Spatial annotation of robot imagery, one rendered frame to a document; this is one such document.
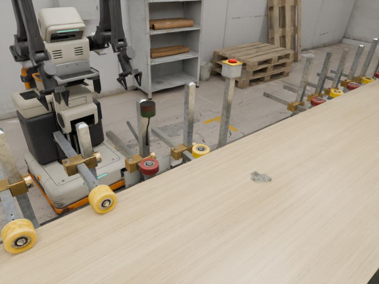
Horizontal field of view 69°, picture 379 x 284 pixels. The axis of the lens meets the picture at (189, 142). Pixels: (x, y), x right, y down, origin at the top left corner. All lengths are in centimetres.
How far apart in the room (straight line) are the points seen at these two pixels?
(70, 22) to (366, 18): 786
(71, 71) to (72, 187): 81
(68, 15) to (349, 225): 164
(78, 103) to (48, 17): 53
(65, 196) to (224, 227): 142
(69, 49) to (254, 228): 140
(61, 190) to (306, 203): 159
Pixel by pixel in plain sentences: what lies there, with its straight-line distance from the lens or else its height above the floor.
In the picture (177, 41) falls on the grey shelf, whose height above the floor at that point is 61.
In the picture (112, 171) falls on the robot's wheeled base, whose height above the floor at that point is 25.
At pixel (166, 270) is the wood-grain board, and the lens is 84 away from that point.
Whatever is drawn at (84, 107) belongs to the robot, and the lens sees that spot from 193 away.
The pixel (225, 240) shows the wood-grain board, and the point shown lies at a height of 90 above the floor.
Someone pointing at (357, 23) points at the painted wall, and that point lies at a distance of 888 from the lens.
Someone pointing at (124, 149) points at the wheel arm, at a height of 86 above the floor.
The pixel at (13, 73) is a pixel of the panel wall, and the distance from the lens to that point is 373.
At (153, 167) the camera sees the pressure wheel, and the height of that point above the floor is 91.
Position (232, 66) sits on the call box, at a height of 121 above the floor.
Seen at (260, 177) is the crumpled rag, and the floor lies 91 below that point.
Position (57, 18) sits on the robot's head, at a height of 134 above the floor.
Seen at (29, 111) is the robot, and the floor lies 75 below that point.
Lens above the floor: 161
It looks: 33 degrees down
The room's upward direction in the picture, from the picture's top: 3 degrees clockwise
